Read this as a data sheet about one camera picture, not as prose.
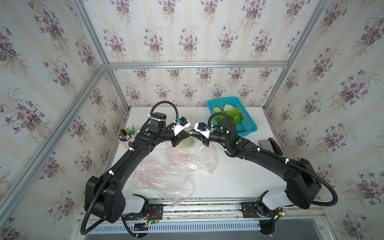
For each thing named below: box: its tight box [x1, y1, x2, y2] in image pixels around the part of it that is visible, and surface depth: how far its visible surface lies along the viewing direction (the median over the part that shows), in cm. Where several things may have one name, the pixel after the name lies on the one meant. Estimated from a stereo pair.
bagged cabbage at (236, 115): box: [223, 104, 243, 124], surface depth 109 cm
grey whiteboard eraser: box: [258, 138, 283, 156], surface depth 97 cm
